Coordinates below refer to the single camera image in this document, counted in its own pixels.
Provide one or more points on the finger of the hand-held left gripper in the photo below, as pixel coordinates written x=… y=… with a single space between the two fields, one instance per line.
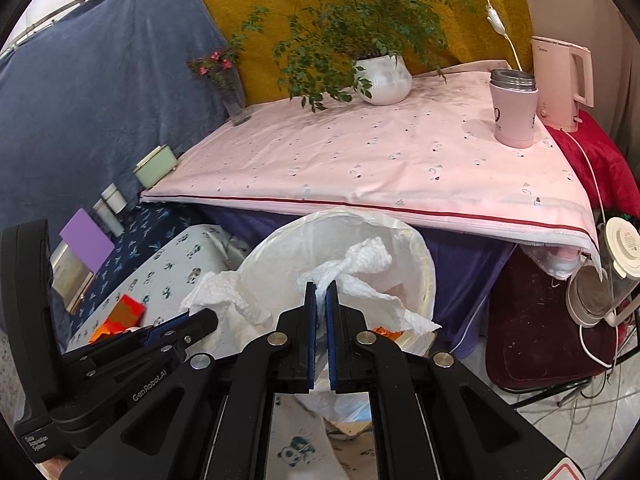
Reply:
x=197 y=322
x=172 y=349

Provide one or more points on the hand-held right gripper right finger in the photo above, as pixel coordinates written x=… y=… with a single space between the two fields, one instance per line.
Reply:
x=331 y=320

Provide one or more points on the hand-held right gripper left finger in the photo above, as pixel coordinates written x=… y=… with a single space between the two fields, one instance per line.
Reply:
x=310 y=320

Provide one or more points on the white paper towel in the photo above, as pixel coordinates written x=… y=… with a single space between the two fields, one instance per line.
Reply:
x=220 y=290
x=365 y=260

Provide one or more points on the orange plastic wrapper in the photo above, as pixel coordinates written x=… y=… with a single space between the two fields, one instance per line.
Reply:
x=386 y=333

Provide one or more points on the white plastic-lined trash bin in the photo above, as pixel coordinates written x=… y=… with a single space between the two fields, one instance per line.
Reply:
x=300 y=245

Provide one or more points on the cream plastic waste bin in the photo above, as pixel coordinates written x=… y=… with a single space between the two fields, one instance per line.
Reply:
x=426 y=270

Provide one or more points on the panda printed cloth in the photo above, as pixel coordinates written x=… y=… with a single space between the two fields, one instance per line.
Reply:
x=170 y=270

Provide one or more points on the orange red box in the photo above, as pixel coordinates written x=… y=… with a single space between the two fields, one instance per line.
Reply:
x=125 y=310

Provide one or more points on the navy patterned cloth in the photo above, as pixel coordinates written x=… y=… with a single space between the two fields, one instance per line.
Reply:
x=135 y=245

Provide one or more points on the brown cardboard piece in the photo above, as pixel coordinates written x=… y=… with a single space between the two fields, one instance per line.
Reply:
x=350 y=427

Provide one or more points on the gold framed panel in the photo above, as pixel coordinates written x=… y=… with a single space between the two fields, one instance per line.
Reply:
x=70 y=275

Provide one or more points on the purple board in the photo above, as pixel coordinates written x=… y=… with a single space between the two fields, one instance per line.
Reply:
x=87 y=245

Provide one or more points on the white cosmetic jar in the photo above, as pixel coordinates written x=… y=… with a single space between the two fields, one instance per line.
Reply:
x=107 y=219
x=115 y=197

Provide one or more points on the pale green box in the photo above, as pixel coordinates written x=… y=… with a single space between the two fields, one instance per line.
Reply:
x=155 y=167

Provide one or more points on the pink printed tablecloth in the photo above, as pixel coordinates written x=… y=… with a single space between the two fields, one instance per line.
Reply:
x=375 y=160

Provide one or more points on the dark red chair cushion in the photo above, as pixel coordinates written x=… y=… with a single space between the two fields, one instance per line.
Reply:
x=540 y=335

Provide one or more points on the clear glass vase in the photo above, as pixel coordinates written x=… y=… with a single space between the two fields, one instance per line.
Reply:
x=232 y=100

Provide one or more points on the pink white cloth bundle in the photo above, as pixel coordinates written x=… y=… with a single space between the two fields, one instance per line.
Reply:
x=555 y=262

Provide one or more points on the white ceramic plant pot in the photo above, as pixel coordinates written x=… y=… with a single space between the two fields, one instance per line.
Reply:
x=382 y=79

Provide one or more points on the grey-blue hanging cloth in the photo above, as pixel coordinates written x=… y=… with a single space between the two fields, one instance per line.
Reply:
x=100 y=85

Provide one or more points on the pink flower bunch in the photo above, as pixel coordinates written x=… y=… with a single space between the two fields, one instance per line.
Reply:
x=215 y=63

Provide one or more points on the clear blender jug white lid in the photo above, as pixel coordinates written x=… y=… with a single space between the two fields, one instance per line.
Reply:
x=590 y=290

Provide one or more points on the pink insulated tumbler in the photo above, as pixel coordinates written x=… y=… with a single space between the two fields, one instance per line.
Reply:
x=512 y=110

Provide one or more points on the red cloth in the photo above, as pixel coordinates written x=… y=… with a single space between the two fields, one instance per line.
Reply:
x=595 y=160

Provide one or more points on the green leafy houseplant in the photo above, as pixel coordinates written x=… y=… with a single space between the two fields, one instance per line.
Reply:
x=350 y=10

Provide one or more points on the pink electric kettle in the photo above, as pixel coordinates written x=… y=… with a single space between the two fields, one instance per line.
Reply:
x=555 y=80

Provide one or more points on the thin metal rod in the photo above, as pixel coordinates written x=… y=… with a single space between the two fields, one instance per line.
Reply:
x=65 y=7

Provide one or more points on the black metal chair frame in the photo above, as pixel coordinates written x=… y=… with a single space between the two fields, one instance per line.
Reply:
x=575 y=391

